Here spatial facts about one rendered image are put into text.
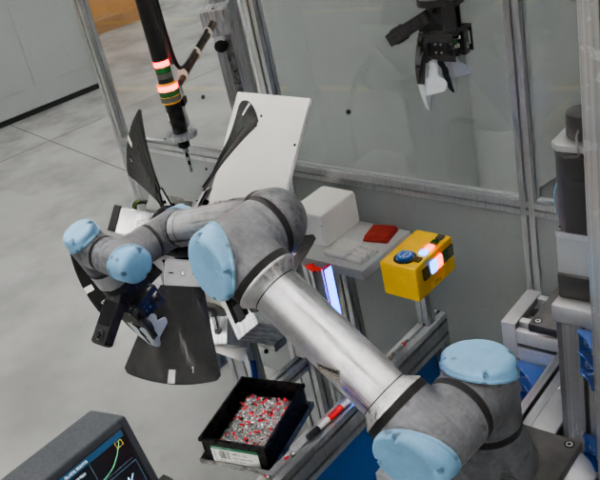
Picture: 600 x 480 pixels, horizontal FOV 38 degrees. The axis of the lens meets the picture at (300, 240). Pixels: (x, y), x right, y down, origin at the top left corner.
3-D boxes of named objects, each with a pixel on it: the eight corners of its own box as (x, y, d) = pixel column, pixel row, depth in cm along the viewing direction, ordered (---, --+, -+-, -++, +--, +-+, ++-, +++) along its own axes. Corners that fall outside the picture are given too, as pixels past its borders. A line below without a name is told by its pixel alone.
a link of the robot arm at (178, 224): (319, 163, 145) (167, 194, 183) (274, 192, 139) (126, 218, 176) (346, 225, 148) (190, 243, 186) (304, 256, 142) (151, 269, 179)
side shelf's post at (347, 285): (379, 450, 303) (338, 243, 264) (389, 453, 300) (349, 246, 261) (372, 456, 300) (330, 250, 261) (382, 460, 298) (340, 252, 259)
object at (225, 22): (212, 30, 248) (205, 1, 244) (235, 26, 247) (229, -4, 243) (206, 41, 239) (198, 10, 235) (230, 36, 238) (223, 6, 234)
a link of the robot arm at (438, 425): (508, 420, 127) (250, 181, 142) (450, 485, 118) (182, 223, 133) (473, 453, 136) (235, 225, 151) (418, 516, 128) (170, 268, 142)
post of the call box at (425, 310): (425, 318, 216) (418, 275, 210) (435, 321, 214) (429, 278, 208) (418, 324, 214) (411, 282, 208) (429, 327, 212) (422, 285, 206)
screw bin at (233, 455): (248, 398, 210) (241, 375, 207) (310, 407, 202) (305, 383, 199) (204, 462, 193) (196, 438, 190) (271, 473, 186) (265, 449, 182)
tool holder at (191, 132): (171, 130, 196) (159, 89, 192) (201, 125, 195) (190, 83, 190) (163, 146, 188) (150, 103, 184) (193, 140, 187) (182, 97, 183)
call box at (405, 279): (421, 265, 217) (416, 228, 212) (456, 272, 211) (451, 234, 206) (385, 298, 207) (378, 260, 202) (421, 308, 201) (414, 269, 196)
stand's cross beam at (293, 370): (298, 366, 263) (296, 355, 261) (309, 370, 260) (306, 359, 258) (258, 403, 251) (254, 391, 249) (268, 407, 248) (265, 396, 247)
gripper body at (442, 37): (454, 66, 162) (447, 2, 157) (415, 64, 168) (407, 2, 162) (475, 51, 167) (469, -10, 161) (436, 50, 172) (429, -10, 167)
